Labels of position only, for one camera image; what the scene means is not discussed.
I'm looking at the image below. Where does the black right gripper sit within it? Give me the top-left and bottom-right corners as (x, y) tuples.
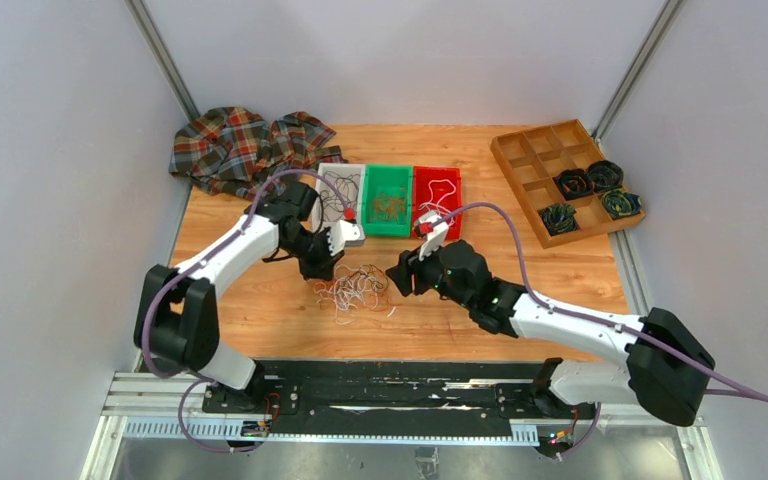
(386, 236), (473, 310)

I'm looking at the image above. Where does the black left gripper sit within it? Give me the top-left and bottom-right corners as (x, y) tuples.
(283, 227), (346, 282)

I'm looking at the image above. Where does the white cable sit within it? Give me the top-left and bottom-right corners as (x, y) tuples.
(317, 268), (399, 327)
(417, 178), (458, 213)

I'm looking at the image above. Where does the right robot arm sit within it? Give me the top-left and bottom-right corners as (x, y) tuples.
(386, 240), (715, 427)

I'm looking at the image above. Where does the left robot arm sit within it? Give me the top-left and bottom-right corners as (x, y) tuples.
(133, 182), (363, 413)

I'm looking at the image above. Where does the green plastic bin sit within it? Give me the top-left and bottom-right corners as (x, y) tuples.
(361, 164), (413, 238)

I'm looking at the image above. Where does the white plastic bin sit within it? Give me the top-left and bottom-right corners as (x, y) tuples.
(310, 163), (365, 231)

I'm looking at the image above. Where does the red plastic bin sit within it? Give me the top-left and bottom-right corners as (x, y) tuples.
(409, 166), (463, 238)

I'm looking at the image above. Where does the plaid cloth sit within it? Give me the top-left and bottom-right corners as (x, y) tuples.
(168, 107), (346, 199)

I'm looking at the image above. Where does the rolled dark sock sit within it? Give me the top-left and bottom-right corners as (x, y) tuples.
(553, 168), (595, 200)
(600, 188), (642, 220)
(538, 202), (579, 236)
(586, 160), (624, 193)

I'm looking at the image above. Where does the wooden compartment tray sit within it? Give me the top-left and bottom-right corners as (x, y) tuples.
(490, 119), (645, 248)

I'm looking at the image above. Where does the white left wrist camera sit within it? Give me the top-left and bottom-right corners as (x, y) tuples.
(327, 220), (366, 256)

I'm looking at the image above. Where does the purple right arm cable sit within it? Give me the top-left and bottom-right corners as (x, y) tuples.
(417, 201), (768, 458)

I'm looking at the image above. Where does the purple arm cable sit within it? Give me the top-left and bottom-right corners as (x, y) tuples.
(140, 168), (359, 455)
(417, 201), (768, 458)

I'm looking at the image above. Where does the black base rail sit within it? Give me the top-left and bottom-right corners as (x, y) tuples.
(202, 359), (595, 439)

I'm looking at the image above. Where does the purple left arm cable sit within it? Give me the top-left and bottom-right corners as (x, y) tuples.
(140, 168), (359, 455)

